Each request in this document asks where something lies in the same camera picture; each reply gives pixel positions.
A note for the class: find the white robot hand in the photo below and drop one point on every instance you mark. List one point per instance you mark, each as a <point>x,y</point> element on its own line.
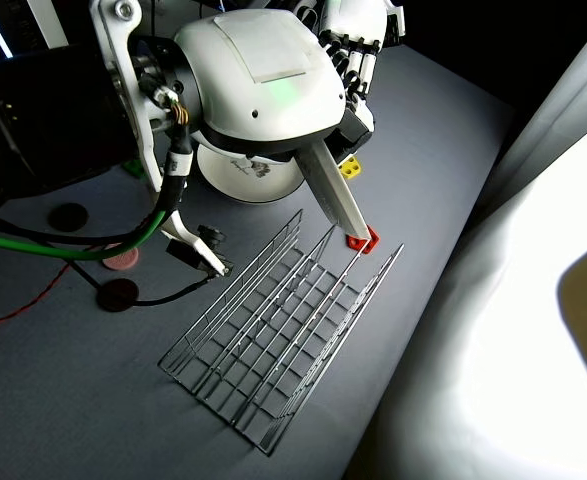
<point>253,95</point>
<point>358,30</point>

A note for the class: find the white plate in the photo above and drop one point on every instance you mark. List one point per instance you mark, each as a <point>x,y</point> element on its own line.
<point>243,185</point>

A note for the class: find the yellow pentagon block with holes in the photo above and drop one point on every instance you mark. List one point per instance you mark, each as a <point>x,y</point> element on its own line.
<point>350,170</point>

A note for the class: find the grey tablecloth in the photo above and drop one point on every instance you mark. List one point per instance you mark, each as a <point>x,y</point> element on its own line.
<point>423,150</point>

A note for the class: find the red pentagon block with holes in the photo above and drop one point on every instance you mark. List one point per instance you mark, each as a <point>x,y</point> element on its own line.
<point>355,242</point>

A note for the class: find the pink sandwich cookie toy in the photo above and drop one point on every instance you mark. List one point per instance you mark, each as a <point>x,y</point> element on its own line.
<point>123,260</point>

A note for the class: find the brown sandwich cookie toy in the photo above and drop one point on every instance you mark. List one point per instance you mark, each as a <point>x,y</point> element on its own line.
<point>118,296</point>

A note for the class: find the white backdrop curtain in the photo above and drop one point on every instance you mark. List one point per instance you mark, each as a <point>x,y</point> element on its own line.
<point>473,350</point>

